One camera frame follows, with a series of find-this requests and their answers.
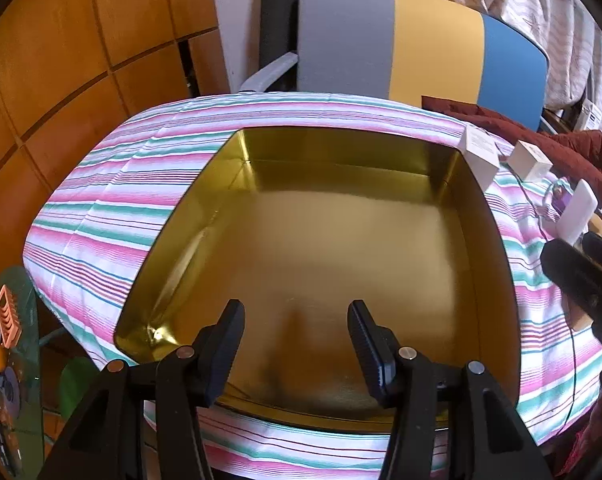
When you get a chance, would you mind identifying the green plastic object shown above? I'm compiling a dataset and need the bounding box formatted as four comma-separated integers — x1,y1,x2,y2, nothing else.
61,357,99,421

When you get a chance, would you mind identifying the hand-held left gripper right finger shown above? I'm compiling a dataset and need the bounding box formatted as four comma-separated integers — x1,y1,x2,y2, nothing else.
347,300,552,480

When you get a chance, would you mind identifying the purple packet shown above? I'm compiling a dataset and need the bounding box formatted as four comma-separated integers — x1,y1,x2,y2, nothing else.
551,185,574,216

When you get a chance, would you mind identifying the orange wooden cabinet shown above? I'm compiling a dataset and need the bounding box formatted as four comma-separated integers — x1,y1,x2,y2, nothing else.
0,0,229,311

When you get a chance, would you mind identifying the gold tin container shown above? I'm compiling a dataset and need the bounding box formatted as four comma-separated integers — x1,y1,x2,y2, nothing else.
113,128,522,436

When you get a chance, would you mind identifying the green-trimmed small carton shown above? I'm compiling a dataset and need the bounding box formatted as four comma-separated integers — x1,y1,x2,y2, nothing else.
556,180,596,245

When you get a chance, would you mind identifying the glass side table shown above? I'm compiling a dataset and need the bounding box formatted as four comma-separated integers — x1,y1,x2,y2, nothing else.
0,265,46,480

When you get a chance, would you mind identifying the grey yellow blue chair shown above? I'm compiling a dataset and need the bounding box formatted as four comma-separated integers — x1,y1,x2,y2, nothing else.
238,0,549,133

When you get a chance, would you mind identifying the orange plastic rack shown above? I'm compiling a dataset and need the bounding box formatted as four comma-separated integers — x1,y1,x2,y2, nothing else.
0,285,22,348

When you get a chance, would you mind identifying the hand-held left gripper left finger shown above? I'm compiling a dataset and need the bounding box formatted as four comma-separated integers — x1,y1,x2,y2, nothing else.
37,299,246,480

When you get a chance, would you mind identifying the plain cream box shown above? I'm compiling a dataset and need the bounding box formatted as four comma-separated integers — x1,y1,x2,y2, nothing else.
508,140,552,183

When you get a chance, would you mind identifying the patterned cream box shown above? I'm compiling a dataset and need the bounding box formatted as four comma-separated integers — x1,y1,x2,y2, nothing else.
456,125,502,193

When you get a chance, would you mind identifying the black foam roll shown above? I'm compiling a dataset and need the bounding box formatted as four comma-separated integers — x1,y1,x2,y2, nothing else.
258,0,302,93

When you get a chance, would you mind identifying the striped blanket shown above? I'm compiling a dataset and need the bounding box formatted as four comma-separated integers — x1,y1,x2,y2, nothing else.
23,91,602,480

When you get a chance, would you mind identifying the dark red jacket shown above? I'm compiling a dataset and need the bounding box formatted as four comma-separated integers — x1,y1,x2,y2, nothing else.
421,95,602,196

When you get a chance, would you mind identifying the pale patterned curtain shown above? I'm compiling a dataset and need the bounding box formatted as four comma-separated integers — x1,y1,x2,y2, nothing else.
433,0,602,126

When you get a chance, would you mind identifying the thin black cable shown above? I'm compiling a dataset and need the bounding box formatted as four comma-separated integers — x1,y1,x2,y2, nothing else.
501,160,582,441

